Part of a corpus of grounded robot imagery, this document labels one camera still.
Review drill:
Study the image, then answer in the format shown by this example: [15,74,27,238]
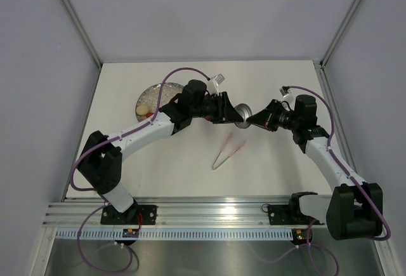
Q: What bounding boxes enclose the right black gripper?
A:
[247,99,300,132]

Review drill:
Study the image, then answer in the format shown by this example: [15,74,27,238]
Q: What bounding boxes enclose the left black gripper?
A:
[190,92,243,124]

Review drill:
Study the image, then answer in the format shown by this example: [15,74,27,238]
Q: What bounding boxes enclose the silver tin lid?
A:
[235,103,252,129]

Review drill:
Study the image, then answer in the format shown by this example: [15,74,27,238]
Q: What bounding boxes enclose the pink metal tongs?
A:
[211,131,247,171]

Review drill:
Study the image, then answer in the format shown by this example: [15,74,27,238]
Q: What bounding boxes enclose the beige dumpling toy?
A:
[136,104,150,115]

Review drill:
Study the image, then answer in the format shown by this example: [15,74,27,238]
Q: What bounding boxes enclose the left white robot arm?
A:
[76,80,244,224]

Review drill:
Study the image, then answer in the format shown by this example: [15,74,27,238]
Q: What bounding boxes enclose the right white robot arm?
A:
[247,95,384,240]

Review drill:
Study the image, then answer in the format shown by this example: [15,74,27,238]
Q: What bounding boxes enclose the speckled round plate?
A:
[135,82,183,122]

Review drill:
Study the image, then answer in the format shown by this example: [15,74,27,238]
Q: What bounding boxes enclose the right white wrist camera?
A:
[279,86,294,103]

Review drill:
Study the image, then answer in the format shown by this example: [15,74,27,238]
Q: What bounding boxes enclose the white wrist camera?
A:
[206,74,225,95]
[279,86,294,103]

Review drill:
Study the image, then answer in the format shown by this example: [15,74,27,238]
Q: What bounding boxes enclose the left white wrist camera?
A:
[206,74,225,95]

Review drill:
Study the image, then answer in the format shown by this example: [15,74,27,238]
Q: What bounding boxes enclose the aluminium mounting rail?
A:
[42,196,290,228]

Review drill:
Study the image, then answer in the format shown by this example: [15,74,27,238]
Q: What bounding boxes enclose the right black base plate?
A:
[261,204,313,226]

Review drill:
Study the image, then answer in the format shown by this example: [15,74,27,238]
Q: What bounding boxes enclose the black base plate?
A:
[100,204,157,225]
[261,204,313,226]

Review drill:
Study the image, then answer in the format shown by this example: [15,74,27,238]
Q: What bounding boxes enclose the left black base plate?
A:
[100,204,157,225]

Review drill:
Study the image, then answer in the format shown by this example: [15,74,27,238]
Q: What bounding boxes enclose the right aluminium frame post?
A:
[319,0,363,70]

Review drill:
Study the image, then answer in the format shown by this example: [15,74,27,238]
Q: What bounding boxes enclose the aluminium frame post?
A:
[60,0,103,70]
[319,0,363,70]

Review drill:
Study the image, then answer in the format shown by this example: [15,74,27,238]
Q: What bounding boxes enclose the white slotted cable duct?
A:
[56,228,293,241]

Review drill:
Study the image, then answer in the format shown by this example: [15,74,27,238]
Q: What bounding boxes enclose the left aluminium frame post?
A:
[60,0,103,70]

